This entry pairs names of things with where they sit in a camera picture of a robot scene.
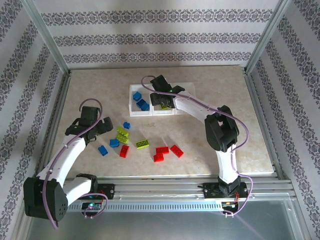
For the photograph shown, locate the white three-compartment container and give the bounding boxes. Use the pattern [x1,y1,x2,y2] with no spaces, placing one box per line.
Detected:
[128,82,196,118]

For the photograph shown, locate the aluminium mounting rails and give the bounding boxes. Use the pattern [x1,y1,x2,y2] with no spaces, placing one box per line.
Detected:
[23,176,294,202]

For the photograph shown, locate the left controller board with LED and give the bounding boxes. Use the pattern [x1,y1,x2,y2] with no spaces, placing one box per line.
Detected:
[81,201,103,211]

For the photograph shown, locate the slotted metal strip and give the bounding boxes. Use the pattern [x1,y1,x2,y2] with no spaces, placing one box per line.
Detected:
[66,202,226,213]

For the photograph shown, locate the shiny metal sheet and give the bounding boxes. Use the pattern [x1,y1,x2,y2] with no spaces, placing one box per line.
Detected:
[14,199,310,240]

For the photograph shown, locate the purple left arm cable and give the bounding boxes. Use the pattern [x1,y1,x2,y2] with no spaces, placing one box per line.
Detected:
[41,98,109,230]

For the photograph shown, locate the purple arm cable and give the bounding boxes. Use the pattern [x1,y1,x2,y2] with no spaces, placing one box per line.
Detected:
[140,74,255,218]
[41,98,109,230]

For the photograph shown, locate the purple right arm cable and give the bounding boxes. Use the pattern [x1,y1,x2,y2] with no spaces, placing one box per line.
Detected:
[140,74,255,218]

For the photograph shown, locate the aluminium side rail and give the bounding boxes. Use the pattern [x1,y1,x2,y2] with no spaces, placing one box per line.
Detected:
[243,71,286,181]
[34,71,73,182]

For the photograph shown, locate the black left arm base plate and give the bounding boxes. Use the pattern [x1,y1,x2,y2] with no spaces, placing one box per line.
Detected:
[74,183,116,200]

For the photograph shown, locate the aluminium frame post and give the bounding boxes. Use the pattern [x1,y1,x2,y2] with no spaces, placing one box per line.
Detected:
[244,0,294,75]
[21,0,72,75]

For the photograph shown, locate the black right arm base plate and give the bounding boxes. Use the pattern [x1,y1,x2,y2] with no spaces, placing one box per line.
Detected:
[203,183,250,200]

